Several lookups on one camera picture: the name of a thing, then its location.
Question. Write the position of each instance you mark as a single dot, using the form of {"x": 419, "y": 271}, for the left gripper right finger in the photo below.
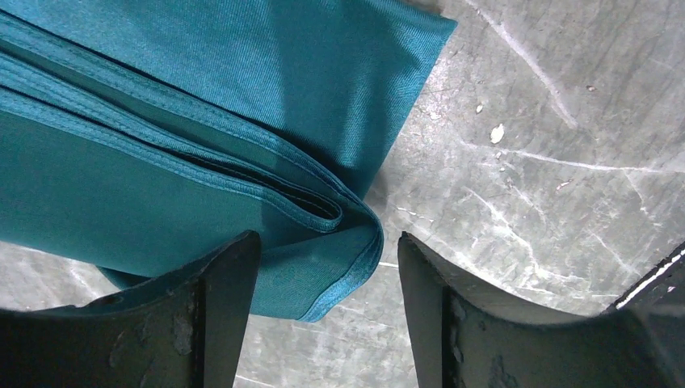
{"x": 466, "y": 332}

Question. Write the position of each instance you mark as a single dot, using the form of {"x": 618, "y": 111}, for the teal cloth napkin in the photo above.
{"x": 138, "y": 136}

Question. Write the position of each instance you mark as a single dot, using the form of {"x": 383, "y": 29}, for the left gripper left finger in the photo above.
{"x": 182, "y": 329}

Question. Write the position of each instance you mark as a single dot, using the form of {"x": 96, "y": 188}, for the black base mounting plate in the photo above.
{"x": 658, "y": 273}

